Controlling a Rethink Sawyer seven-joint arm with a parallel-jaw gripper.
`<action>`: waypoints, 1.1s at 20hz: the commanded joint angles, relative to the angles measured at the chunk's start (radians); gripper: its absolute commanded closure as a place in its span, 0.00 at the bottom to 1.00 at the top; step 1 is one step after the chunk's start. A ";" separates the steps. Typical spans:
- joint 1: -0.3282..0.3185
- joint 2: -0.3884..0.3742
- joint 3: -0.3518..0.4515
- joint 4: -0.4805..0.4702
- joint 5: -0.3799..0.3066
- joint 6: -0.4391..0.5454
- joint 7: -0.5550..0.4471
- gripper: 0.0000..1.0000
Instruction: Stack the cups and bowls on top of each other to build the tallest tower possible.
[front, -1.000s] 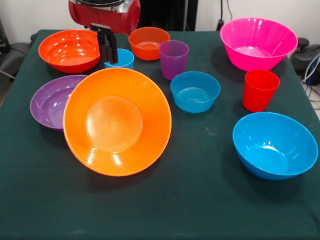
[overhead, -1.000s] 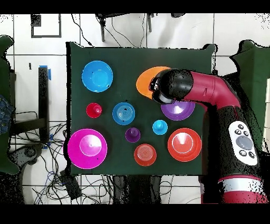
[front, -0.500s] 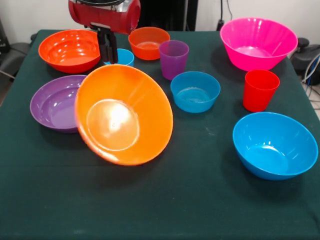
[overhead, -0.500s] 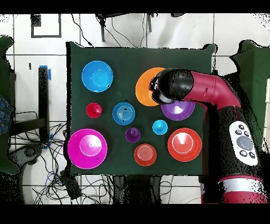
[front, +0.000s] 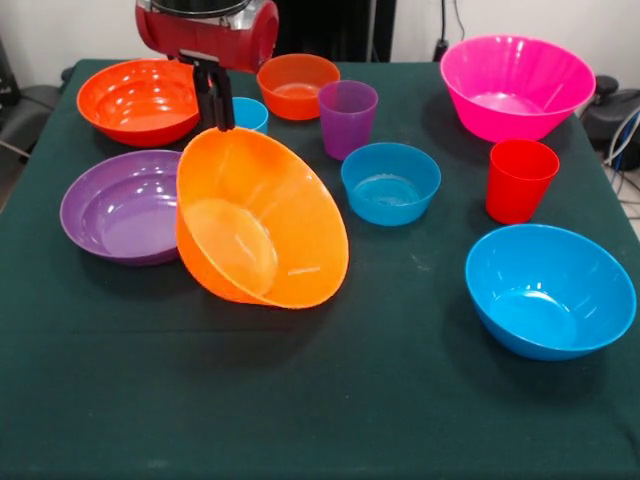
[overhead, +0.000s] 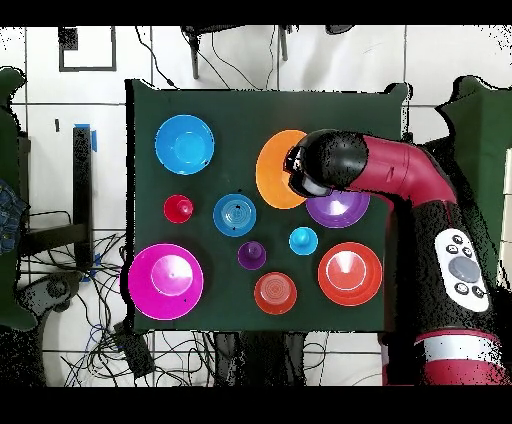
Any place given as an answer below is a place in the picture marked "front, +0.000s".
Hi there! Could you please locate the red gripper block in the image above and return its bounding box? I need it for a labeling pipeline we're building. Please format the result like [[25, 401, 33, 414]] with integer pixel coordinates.
[[134, 0, 280, 133]]

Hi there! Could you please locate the large orange bowl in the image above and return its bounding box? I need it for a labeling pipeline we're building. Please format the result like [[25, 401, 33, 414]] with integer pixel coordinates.
[[174, 126, 350, 310]]

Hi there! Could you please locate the wide purple bowl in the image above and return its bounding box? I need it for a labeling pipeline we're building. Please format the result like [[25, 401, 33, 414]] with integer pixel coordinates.
[[59, 149, 184, 267]]

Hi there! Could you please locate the blue cup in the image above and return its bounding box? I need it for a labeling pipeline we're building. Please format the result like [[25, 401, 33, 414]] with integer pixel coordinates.
[[232, 96, 270, 135]]

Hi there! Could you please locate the small red-orange bowl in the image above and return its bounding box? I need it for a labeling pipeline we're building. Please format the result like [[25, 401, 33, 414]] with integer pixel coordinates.
[[255, 52, 342, 122]]

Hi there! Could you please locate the wide red-orange bowl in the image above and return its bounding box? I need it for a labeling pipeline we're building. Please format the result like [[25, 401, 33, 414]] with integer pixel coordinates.
[[75, 57, 202, 148]]

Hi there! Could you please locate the purple cup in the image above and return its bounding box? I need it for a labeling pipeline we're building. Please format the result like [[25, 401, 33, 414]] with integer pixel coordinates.
[[317, 79, 379, 162]]

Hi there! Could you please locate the small blue bowl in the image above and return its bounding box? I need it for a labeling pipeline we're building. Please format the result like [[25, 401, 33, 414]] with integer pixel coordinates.
[[340, 142, 443, 228]]

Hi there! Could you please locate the dark green table cloth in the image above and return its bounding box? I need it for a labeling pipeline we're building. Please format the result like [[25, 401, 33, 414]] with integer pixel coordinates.
[[0, 58, 640, 480]]

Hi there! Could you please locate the large pink bowl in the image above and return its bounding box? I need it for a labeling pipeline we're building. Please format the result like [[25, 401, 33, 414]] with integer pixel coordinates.
[[439, 33, 598, 144]]

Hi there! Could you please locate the red cup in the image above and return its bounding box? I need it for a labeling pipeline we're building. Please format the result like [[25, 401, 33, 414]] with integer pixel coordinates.
[[485, 138, 561, 225]]

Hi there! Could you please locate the large blue bowl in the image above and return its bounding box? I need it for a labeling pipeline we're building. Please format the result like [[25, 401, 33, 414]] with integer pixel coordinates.
[[464, 223, 638, 362]]

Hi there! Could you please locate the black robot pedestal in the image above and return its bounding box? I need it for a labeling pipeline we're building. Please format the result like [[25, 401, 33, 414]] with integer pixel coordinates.
[[272, 0, 397, 63]]

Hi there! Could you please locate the black plug with cable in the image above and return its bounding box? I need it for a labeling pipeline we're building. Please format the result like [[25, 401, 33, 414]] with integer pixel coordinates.
[[432, 0, 466, 62]]

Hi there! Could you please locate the cable bundle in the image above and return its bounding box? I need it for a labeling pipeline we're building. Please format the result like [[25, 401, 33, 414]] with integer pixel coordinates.
[[602, 107, 640, 221]]

